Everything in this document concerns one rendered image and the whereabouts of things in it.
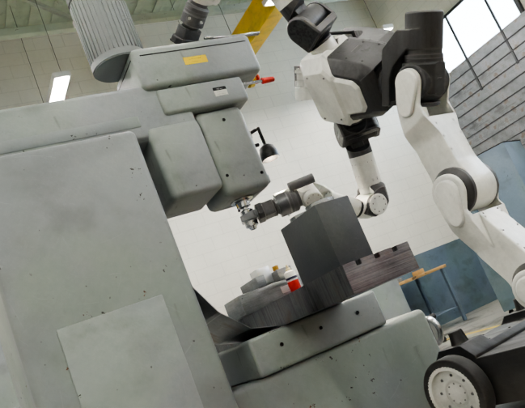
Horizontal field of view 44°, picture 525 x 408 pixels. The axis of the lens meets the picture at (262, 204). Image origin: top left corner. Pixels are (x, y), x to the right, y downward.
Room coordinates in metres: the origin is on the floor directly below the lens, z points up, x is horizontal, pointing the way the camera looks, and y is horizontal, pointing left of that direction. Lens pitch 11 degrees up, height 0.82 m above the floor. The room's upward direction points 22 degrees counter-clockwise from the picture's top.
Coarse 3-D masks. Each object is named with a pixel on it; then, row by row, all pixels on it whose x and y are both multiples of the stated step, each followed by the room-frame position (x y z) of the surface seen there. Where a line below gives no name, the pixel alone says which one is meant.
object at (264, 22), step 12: (252, 0) 8.14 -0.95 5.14; (252, 12) 8.24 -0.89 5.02; (264, 12) 8.03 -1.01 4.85; (276, 12) 7.96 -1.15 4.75; (240, 24) 8.59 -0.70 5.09; (252, 24) 8.34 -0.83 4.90; (264, 24) 8.16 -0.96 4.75; (276, 24) 8.30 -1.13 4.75; (252, 36) 8.45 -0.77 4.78; (264, 36) 8.52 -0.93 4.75; (252, 48) 8.72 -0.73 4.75
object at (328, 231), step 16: (320, 208) 1.75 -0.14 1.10; (336, 208) 1.78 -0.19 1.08; (352, 208) 1.80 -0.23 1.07; (288, 224) 1.89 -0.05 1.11; (304, 224) 1.82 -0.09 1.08; (320, 224) 1.75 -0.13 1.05; (336, 224) 1.76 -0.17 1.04; (352, 224) 1.79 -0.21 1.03; (288, 240) 1.92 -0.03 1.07; (304, 240) 1.84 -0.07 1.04; (320, 240) 1.78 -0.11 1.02; (336, 240) 1.75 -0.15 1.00; (352, 240) 1.78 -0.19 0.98; (304, 256) 1.87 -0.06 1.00; (320, 256) 1.80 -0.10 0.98; (336, 256) 1.75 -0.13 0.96; (352, 256) 1.77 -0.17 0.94; (304, 272) 1.90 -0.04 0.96; (320, 272) 1.83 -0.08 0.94
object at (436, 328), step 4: (428, 316) 2.48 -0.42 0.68; (432, 316) 2.50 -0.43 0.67; (428, 320) 2.47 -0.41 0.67; (432, 320) 2.46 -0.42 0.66; (436, 320) 2.46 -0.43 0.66; (432, 324) 2.47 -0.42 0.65; (436, 324) 2.45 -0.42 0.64; (432, 328) 2.48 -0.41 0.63; (436, 328) 2.45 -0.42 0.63; (440, 328) 2.44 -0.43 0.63; (436, 332) 2.47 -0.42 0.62; (440, 332) 2.45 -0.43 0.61; (436, 336) 2.48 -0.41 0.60; (440, 336) 2.45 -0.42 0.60; (436, 340) 2.48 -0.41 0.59; (440, 340) 2.46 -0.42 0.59; (444, 340) 2.50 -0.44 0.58; (440, 344) 2.48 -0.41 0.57
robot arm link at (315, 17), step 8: (296, 0) 1.94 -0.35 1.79; (288, 8) 1.95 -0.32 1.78; (296, 8) 1.96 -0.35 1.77; (304, 8) 2.00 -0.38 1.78; (312, 8) 1.99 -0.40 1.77; (320, 8) 2.00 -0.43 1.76; (288, 16) 1.97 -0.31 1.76; (304, 16) 1.95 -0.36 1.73; (312, 16) 1.97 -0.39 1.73; (320, 16) 1.99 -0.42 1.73
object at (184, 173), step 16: (160, 128) 2.01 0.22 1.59; (176, 128) 2.04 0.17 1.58; (192, 128) 2.06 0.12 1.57; (160, 144) 2.00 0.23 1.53; (176, 144) 2.03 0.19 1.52; (192, 144) 2.05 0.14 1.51; (160, 160) 2.00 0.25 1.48; (176, 160) 2.02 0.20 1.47; (192, 160) 2.04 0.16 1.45; (208, 160) 2.07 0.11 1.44; (160, 176) 2.02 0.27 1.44; (176, 176) 2.01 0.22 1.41; (192, 176) 2.03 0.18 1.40; (208, 176) 2.06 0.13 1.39; (160, 192) 2.06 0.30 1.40; (176, 192) 2.00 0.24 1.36; (192, 192) 2.02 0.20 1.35; (208, 192) 2.07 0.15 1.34; (176, 208) 2.11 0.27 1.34; (192, 208) 2.20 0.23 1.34
